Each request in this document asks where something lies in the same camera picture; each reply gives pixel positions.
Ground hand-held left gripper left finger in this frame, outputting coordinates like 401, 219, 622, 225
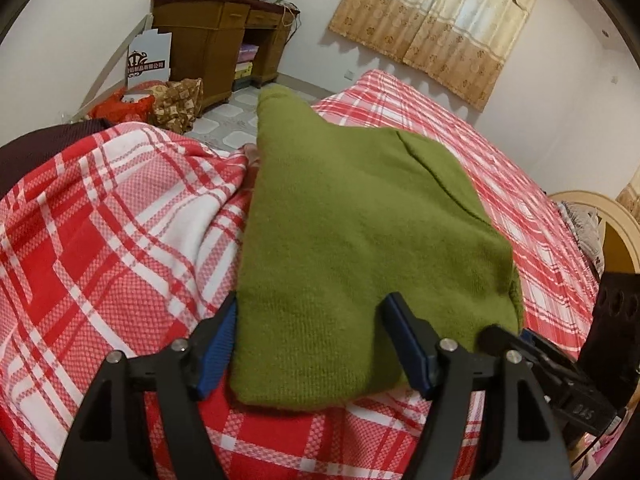
55, 290, 238, 480

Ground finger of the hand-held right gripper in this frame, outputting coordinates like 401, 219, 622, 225
522, 330, 583, 386
477, 324, 566, 398

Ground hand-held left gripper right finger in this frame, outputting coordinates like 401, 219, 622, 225
377, 292, 573, 480

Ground green knitted sweater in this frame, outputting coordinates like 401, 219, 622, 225
227, 84, 525, 408

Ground striped grey pillow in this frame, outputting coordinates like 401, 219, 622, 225
557, 201, 606, 273

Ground cream wooden headboard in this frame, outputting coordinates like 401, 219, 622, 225
549, 190, 640, 276

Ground red plaid bed sheet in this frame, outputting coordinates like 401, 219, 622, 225
0, 69, 601, 480

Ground brown patterned bag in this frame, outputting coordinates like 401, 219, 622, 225
150, 77, 205, 135

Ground red plastic bag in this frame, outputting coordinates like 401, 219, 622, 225
90, 91, 156, 123

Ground dark maroon cloth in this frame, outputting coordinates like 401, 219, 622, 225
0, 119, 116, 196

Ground stacked colourful boxes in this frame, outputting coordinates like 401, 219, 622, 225
234, 42, 258, 81

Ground white printed cardboard box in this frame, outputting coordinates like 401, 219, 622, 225
124, 30, 172, 92

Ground grey metal bar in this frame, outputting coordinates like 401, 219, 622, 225
75, 12, 151, 121

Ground brown wooden desk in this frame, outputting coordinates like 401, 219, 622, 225
151, 0, 301, 111

